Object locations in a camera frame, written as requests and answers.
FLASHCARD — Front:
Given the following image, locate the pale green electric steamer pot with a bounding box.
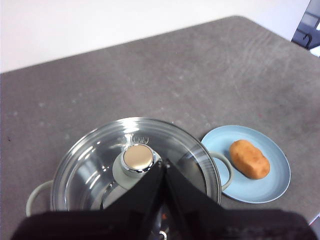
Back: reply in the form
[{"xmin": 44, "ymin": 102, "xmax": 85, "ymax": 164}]
[{"xmin": 26, "ymin": 151, "xmax": 234, "ymax": 219}]

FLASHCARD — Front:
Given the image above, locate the brown potato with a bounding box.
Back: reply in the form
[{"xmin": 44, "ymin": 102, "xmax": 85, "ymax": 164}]
[{"xmin": 229, "ymin": 139, "xmax": 271, "ymax": 180}]

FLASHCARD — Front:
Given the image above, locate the blue round plate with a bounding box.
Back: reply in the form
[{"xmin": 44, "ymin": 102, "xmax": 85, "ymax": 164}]
[{"xmin": 201, "ymin": 124, "xmax": 292, "ymax": 205}]

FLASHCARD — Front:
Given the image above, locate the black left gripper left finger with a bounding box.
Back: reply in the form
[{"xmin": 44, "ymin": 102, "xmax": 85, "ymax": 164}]
[{"xmin": 11, "ymin": 161, "xmax": 166, "ymax": 240}]

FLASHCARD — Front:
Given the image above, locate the dark metal equipment frame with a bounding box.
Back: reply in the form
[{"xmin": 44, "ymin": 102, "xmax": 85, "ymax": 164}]
[{"xmin": 291, "ymin": 0, "xmax": 320, "ymax": 56}]

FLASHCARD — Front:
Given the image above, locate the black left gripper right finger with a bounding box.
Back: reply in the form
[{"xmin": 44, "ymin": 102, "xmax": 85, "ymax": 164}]
[{"xmin": 163, "ymin": 164, "xmax": 314, "ymax": 240}]

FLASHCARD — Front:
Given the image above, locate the glass lid with round knob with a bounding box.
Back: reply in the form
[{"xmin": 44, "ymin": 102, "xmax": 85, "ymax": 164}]
[{"xmin": 51, "ymin": 116, "xmax": 223, "ymax": 240}]

